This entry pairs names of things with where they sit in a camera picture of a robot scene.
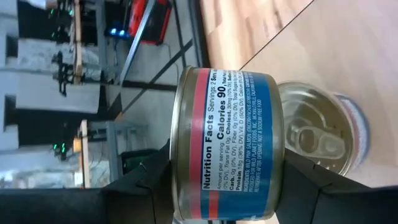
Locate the gold-lid pink salmon can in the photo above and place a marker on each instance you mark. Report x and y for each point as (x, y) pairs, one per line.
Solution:
(317, 130)
(227, 140)

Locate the light wooden plank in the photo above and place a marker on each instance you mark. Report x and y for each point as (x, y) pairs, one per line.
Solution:
(85, 155)
(77, 40)

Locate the grey metal bar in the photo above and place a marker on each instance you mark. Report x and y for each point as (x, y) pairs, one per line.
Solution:
(136, 40)

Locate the black background robot arm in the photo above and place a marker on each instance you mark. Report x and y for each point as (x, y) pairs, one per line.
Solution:
(63, 73)

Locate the dark bin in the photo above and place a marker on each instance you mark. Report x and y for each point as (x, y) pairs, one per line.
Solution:
(136, 160)

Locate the red black case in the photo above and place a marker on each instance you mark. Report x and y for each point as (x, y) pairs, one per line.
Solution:
(136, 15)

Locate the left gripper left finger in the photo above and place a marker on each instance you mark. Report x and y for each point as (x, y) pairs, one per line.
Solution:
(109, 205)

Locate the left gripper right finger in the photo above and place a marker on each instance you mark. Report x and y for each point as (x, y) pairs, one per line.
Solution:
(326, 202)

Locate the light wooden shelf board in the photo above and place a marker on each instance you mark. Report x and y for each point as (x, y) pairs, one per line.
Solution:
(357, 46)

